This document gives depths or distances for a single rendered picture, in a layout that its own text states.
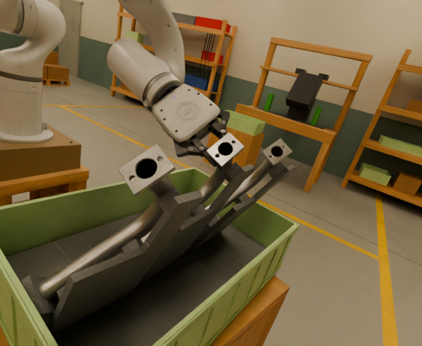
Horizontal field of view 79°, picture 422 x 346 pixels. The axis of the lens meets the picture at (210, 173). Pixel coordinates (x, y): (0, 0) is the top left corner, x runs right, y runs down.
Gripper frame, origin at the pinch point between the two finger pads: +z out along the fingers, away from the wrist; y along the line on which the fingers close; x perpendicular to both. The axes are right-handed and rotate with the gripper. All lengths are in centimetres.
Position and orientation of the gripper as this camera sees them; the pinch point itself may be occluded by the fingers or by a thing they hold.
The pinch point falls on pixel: (221, 152)
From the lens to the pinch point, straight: 47.5
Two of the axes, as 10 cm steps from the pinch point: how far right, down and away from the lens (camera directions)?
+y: 7.4, -6.3, 2.3
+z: 6.7, 6.9, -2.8
